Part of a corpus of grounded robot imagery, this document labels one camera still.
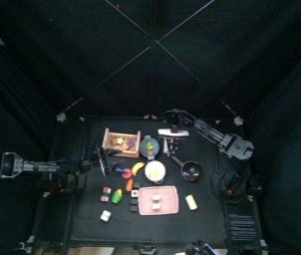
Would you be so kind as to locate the green yellow toy corn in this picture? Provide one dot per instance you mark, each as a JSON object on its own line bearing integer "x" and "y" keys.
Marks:
{"x": 116, "y": 196}

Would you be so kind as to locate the purple toy piece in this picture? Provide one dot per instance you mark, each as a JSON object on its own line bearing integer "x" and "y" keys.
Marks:
{"x": 131, "y": 143}

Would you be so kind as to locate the black frying pan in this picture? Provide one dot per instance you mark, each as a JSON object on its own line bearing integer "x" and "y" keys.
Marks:
{"x": 191, "y": 171}

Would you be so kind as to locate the red toy with blue part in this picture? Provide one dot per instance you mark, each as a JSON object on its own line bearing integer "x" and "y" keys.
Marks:
{"x": 127, "y": 174}

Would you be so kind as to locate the red cube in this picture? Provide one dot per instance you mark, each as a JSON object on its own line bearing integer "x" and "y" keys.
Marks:
{"x": 107, "y": 190}
{"x": 104, "y": 198}

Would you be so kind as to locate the knife holder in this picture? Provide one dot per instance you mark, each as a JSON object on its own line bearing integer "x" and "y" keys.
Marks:
{"x": 171, "y": 146}

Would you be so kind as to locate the yellow block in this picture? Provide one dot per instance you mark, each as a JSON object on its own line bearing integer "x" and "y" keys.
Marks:
{"x": 191, "y": 202}

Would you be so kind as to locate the small white red box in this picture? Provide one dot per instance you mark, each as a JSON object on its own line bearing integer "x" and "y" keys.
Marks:
{"x": 135, "y": 193}

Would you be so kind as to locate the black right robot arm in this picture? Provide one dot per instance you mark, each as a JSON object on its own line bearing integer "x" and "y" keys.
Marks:
{"x": 233, "y": 146}

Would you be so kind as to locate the dark device with blue glint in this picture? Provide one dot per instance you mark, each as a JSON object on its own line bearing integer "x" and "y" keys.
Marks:
{"x": 199, "y": 249}

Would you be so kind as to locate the yellow star piece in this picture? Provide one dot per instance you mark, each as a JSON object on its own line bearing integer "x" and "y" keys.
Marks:
{"x": 120, "y": 140}

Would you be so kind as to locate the orange toy food piece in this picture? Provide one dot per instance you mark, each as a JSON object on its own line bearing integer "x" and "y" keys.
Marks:
{"x": 150, "y": 152}

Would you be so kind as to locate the open wooden box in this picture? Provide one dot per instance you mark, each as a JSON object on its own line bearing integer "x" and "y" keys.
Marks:
{"x": 112, "y": 142}

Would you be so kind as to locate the white round plate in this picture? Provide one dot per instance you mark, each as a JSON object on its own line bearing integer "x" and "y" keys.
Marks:
{"x": 155, "y": 166}

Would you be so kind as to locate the green toy vegetable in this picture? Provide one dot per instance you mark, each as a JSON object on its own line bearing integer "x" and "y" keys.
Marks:
{"x": 150, "y": 145}

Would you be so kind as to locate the orange toy carrot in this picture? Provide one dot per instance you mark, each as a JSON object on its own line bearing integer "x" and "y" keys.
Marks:
{"x": 130, "y": 185}

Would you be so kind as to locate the black cube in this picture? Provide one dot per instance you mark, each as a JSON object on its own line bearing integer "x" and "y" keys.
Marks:
{"x": 136, "y": 185}
{"x": 134, "y": 209}
{"x": 134, "y": 201}

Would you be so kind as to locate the white cube pair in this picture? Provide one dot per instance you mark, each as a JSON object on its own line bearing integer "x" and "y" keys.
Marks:
{"x": 105, "y": 215}

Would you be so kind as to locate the black table edge clamp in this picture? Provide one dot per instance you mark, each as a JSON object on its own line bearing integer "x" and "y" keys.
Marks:
{"x": 144, "y": 249}

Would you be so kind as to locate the yellow toy banana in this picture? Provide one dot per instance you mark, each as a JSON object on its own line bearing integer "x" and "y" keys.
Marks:
{"x": 138, "y": 167}

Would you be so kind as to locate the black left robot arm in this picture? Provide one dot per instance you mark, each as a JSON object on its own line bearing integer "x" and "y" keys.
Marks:
{"x": 33, "y": 166}

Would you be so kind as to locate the grey frame centre bracket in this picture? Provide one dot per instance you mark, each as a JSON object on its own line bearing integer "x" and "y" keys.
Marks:
{"x": 150, "y": 117}

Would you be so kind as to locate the pink tray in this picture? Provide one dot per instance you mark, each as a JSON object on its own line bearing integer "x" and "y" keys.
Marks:
{"x": 168, "y": 201}

